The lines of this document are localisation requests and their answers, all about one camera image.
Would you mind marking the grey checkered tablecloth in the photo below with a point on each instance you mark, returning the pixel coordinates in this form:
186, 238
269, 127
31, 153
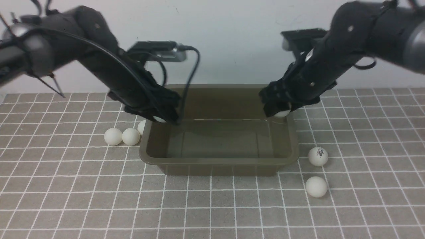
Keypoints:
59, 180

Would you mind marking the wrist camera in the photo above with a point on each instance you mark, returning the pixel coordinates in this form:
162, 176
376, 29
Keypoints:
301, 40
163, 51

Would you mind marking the olive green plastic bin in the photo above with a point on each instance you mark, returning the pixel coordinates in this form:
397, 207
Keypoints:
224, 132

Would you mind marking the wrist camera right side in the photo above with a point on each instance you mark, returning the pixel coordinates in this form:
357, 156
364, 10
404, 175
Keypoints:
301, 40

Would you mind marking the wrist camera left side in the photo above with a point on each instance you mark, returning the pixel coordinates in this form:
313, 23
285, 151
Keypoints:
163, 51

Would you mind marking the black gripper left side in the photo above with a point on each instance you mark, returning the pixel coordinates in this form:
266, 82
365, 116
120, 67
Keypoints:
156, 101

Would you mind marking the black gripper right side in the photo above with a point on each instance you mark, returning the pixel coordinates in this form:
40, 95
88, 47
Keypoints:
277, 97

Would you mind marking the white ping-pong ball with logo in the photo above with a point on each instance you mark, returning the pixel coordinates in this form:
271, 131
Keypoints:
318, 156

